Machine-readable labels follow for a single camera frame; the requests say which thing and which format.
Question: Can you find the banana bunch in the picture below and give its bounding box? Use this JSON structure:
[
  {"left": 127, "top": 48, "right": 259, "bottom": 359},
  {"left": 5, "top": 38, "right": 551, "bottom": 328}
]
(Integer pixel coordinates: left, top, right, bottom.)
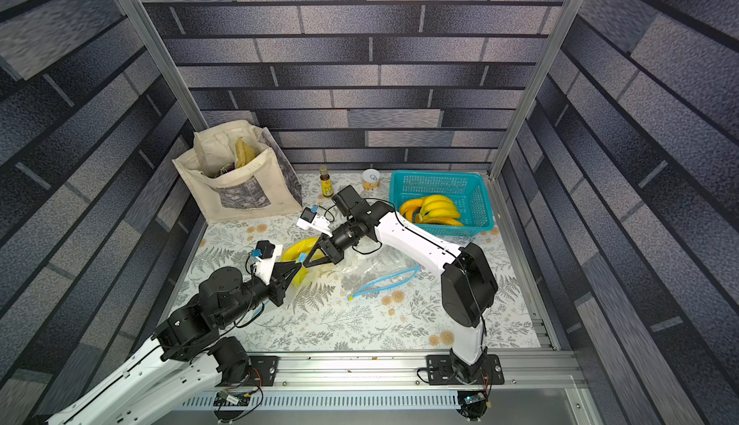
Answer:
[
  {"left": 420, "top": 194, "right": 461, "bottom": 220},
  {"left": 280, "top": 236, "right": 318, "bottom": 275}
]

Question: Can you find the beige canvas tote bag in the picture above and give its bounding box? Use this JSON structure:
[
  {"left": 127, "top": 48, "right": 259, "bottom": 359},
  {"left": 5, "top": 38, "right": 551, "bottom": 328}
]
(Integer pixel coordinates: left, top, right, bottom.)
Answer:
[{"left": 173, "top": 120, "right": 303, "bottom": 224}]

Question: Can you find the small yellow tin can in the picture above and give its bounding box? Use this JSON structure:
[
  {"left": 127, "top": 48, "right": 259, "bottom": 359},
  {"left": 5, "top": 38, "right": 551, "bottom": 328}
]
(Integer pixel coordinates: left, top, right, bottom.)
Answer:
[{"left": 362, "top": 169, "right": 381, "bottom": 191}]

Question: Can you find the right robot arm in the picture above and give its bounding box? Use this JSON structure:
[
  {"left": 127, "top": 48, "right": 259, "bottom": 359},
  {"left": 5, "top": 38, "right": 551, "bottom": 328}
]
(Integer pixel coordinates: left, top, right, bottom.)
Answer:
[{"left": 296, "top": 186, "right": 498, "bottom": 384}]

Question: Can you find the left circuit board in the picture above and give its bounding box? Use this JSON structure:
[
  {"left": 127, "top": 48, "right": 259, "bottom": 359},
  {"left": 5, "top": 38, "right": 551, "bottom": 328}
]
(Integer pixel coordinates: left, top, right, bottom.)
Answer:
[{"left": 213, "top": 392, "right": 252, "bottom": 410}]

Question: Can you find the single orange banana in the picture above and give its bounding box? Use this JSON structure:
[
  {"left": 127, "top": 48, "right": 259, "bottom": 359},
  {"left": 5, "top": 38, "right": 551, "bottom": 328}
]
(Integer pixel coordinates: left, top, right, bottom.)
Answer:
[{"left": 400, "top": 198, "right": 425, "bottom": 221}]

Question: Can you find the clear zip-top bag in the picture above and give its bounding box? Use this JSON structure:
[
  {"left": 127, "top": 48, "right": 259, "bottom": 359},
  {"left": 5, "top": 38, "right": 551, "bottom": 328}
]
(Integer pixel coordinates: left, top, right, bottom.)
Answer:
[
  {"left": 341, "top": 247, "right": 421, "bottom": 301},
  {"left": 273, "top": 236, "right": 341, "bottom": 289}
]

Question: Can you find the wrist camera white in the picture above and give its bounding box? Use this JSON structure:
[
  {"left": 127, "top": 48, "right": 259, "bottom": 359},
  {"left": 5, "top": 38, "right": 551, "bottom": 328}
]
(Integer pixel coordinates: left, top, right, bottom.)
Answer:
[
  {"left": 246, "top": 240, "right": 283, "bottom": 284},
  {"left": 296, "top": 205, "right": 332, "bottom": 236}
]

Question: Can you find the circuit board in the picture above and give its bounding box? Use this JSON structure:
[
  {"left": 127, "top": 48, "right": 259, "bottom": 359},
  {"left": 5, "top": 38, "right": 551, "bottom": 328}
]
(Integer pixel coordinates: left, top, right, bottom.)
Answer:
[
  {"left": 458, "top": 392, "right": 489, "bottom": 421},
  {"left": 213, "top": 392, "right": 252, "bottom": 410}
]

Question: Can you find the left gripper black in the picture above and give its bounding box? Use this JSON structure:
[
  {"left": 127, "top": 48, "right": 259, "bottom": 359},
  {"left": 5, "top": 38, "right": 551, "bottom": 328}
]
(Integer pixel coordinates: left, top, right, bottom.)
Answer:
[{"left": 219, "top": 258, "right": 304, "bottom": 329}]

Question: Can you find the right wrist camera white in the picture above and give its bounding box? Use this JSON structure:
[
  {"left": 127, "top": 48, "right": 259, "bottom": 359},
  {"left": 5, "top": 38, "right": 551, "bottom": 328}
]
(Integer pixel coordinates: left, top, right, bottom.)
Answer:
[{"left": 296, "top": 205, "right": 332, "bottom": 236}]

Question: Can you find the right circuit board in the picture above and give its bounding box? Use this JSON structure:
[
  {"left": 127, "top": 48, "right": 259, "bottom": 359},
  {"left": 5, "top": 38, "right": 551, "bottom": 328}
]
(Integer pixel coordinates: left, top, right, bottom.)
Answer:
[{"left": 458, "top": 392, "right": 489, "bottom": 421}]

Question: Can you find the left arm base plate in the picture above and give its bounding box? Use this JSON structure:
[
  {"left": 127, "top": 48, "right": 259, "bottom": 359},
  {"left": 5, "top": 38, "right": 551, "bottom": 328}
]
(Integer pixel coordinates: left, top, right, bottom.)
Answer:
[{"left": 244, "top": 356, "right": 279, "bottom": 388}]

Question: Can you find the small brown sauce bottle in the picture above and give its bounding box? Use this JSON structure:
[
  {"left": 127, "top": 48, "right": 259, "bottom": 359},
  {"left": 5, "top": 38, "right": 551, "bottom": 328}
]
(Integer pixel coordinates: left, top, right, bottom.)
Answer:
[{"left": 319, "top": 165, "right": 334, "bottom": 198}]

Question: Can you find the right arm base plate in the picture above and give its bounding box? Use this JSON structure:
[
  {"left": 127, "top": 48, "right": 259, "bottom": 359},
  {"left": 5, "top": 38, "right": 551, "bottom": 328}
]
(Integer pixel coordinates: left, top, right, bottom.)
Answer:
[{"left": 425, "top": 352, "right": 505, "bottom": 386}]

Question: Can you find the teal plastic basket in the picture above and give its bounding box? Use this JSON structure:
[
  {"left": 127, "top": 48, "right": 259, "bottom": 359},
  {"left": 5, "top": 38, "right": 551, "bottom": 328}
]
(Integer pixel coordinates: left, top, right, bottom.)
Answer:
[{"left": 389, "top": 170, "right": 495, "bottom": 238}]

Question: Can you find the yellow item in tote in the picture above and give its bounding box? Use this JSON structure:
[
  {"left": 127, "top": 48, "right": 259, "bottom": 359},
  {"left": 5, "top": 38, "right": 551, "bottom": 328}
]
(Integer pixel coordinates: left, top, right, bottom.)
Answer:
[{"left": 235, "top": 137, "right": 256, "bottom": 169}]

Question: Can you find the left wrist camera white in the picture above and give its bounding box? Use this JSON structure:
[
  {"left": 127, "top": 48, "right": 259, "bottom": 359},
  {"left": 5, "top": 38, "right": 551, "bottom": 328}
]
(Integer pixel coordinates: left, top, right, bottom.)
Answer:
[{"left": 246, "top": 240, "right": 283, "bottom": 284}]

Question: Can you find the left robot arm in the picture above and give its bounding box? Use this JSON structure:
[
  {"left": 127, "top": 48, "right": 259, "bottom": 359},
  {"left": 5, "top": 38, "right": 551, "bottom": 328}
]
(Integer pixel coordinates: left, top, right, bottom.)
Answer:
[{"left": 46, "top": 261, "right": 301, "bottom": 424}]

